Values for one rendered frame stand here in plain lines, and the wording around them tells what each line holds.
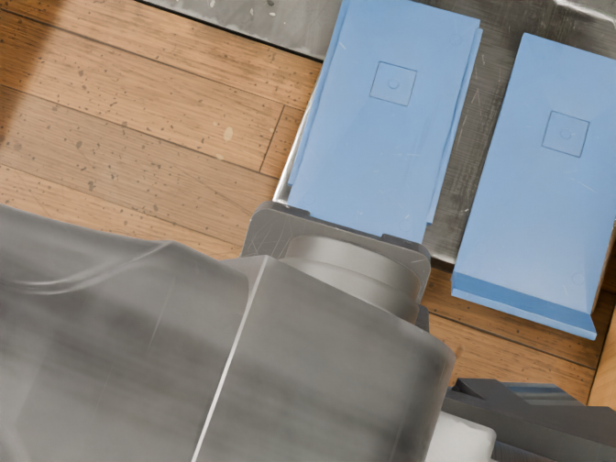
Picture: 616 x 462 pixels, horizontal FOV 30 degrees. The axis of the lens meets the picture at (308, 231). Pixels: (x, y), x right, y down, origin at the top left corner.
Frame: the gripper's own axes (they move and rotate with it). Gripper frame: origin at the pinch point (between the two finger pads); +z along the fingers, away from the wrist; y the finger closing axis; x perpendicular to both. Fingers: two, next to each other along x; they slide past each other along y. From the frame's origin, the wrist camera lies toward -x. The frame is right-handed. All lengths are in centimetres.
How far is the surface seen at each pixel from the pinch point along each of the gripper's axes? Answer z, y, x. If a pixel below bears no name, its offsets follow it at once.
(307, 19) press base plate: 15.8, 9.8, 5.0
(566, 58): 13.8, 11.7, -8.7
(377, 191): 9.1, 3.1, -1.1
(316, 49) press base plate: 15.0, 8.5, 4.1
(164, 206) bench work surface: 9.8, -1.0, 9.2
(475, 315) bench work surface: 9.0, -1.7, -7.8
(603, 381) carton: 5.9, -2.2, -14.2
